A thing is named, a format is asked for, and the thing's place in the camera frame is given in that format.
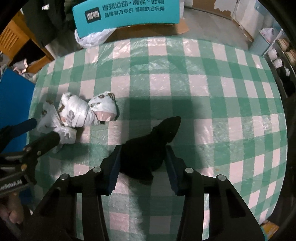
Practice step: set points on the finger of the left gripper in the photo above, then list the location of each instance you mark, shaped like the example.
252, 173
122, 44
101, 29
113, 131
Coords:
42, 145
21, 128

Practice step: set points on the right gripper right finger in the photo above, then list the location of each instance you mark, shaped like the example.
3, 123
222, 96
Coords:
175, 168

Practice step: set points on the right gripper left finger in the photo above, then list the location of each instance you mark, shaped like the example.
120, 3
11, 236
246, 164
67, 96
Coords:
109, 172

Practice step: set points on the black knit hat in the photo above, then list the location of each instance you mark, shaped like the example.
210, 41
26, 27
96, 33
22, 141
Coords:
140, 157

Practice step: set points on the white patterned plastic bag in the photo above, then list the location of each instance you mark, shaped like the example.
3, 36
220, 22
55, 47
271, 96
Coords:
73, 113

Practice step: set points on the person left hand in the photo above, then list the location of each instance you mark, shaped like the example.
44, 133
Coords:
12, 209

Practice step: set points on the blue cardboard box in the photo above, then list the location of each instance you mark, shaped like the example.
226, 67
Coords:
16, 97

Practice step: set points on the green checkered tablecloth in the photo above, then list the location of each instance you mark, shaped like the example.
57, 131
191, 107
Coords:
233, 121

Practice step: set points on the wooden louvered wardrobe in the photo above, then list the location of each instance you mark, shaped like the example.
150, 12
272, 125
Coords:
15, 36

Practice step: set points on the dark hanging coats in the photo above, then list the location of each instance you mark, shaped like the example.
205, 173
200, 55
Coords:
47, 19

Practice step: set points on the teal shoe box lid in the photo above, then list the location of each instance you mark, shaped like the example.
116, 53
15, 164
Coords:
96, 16

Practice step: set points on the metal shoe rack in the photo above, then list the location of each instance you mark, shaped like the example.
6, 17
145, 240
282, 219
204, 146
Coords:
280, 56

